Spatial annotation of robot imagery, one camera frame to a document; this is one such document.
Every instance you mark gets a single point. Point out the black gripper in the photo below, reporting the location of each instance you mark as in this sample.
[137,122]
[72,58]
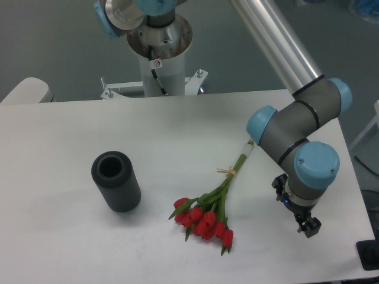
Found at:
[301,209]

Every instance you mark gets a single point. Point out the red tulip bouquet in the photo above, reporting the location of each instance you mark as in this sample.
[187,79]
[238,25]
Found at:
[205,216]

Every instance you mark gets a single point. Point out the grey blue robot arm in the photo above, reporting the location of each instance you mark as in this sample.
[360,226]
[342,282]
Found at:
[283,134]

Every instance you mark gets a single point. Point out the black device at table edge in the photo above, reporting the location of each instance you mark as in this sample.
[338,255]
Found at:
[368,254]

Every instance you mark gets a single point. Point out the black ribbed vase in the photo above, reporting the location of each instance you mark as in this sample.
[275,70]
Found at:
[114,176]

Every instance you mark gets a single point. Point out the blue plastic bag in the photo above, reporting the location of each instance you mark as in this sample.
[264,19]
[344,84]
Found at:
[365,9]

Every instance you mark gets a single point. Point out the white rounded chair part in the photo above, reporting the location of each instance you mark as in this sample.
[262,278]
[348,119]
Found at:
[29,91]

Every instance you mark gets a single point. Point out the white frame at right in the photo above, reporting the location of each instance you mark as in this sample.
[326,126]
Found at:
[368,132]

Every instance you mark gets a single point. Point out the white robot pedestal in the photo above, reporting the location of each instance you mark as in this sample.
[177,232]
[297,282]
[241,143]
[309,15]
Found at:
[161,55]

